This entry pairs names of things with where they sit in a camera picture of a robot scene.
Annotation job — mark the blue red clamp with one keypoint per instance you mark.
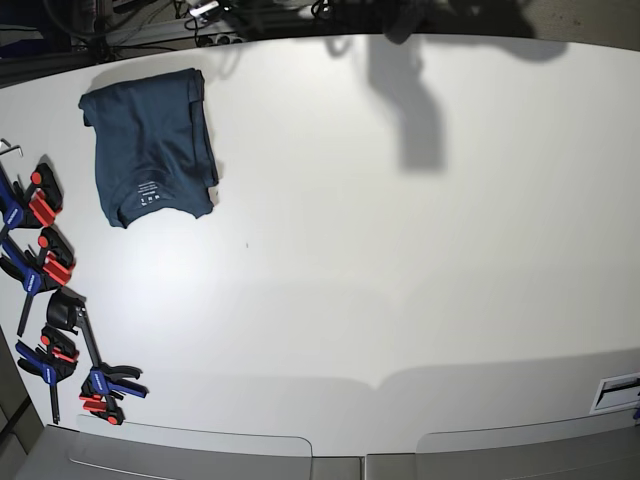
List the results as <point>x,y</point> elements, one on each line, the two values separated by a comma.
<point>105,385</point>
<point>54,360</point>
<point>36,206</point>
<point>49,270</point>

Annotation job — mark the silver hex key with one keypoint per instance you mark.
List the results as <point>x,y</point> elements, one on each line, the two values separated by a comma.
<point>7,148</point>

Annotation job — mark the blue red clamp top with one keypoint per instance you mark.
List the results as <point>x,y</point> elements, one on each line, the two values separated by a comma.
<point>36,206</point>

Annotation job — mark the grey chair backs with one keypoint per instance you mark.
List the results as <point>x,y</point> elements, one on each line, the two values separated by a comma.
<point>65,454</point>

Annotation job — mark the blue T-shirt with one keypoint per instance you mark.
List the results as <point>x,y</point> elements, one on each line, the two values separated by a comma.
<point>152,146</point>

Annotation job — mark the blue red clamp bottom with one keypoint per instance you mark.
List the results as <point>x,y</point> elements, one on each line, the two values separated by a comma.
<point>105,385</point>

